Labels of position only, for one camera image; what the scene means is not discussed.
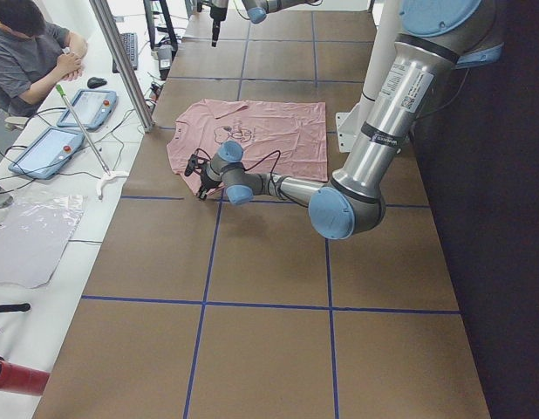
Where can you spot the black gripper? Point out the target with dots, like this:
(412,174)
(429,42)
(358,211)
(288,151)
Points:
(206,179)
(216,14)

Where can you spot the pink Snoopy t-shirt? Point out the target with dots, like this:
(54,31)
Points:
(290,138)

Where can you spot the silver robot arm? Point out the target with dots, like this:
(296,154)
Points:
(257,11)
(417,44)

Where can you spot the black keyboard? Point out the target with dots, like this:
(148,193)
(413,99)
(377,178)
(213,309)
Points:
(129,42)

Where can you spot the white hook tool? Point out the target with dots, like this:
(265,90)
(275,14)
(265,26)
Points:
(106,178)

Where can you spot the black computer mouse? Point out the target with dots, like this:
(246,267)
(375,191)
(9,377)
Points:
(95,82)

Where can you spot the far blue teach pendant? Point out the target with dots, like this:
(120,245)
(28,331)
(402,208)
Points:
(94,107)

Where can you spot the blue teach pendant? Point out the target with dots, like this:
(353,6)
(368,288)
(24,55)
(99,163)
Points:
(48,153)
(94,107)

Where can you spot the near blue teach pendant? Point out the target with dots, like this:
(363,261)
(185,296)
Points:
(48,153)

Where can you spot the metal rod green tip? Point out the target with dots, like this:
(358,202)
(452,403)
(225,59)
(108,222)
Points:
(80,125)

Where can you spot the clear plastic bag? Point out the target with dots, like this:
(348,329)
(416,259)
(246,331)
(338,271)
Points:
(33,236)

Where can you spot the seated person grey shirt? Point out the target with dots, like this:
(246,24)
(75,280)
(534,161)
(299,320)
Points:
(35,55)

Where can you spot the black stand leg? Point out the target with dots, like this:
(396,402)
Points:
(15,308)

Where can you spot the red cylinder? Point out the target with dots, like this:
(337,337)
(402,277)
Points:
(22,380)

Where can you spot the aluminium frame post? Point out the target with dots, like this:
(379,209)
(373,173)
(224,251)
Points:
(111,34)

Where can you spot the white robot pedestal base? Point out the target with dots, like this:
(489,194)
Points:
(383,54)

